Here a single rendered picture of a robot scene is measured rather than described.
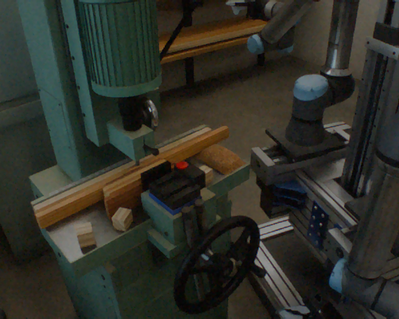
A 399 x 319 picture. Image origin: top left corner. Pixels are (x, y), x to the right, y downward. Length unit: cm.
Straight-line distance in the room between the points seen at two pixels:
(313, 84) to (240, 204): 122
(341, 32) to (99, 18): 87
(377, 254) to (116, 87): 67
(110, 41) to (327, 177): 94
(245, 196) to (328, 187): 114
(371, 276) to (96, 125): 78
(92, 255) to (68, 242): 7
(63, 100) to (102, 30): 33
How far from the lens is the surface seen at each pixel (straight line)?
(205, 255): 101
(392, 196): 77
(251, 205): 244
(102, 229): 101
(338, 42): 147
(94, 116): 109
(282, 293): 171
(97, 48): 91
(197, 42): 340
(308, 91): 140
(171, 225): 93
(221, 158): 117
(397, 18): 119
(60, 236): 102
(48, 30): 109
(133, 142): 102
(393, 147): 72
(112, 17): 87
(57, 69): 112
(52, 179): 141
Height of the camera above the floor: 157
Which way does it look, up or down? 34 degrees down
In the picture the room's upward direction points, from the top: 2 degrees counter-clockwise
